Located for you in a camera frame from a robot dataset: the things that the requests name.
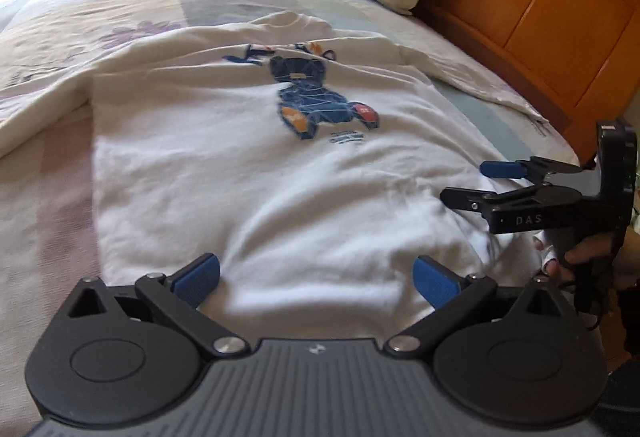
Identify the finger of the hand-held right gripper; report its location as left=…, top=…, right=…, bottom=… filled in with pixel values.
left=440, top=184, right=583, bottom=219
left=479, top=157, right=597, bottom=184

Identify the person's right hand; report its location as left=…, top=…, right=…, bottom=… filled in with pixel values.
left=532, top=229, right=640, bottom=291

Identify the wooden bed headboard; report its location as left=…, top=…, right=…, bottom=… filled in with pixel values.
left=400, top=0, right=640, bottom=168

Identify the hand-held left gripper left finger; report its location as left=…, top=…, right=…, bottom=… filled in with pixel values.
left=59, top=253, right=251, bottom=361

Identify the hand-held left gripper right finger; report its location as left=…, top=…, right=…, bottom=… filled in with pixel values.
left=382, top=254, right=577, bottom=361

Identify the white printed sweatshirt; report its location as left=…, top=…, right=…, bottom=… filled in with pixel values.
left=0, top=11, right=551, bottom=348

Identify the patchwork floral bed sheet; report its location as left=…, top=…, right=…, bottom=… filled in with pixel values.
left=0, top=0, right=596, bottom=428

